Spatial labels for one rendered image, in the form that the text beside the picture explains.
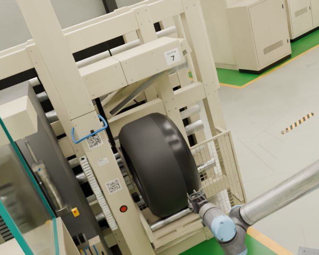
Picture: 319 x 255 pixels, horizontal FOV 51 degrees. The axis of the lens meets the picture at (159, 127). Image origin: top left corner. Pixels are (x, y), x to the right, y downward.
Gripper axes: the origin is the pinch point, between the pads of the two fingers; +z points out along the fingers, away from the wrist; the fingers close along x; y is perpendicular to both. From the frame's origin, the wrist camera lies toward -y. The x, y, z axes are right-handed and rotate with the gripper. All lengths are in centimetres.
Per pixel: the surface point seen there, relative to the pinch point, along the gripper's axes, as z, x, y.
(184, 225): 25.5, 3.3, -29.2
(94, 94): 49, 21, 58
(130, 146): 21.7, 15.8, 29.8
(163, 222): 24.5, 14.1, -20.5
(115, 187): 28.3, 31.2, 10.1
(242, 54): 421, -285, -25
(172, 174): 8.3, 2.9, 11.7
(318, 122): 184, -226, -93
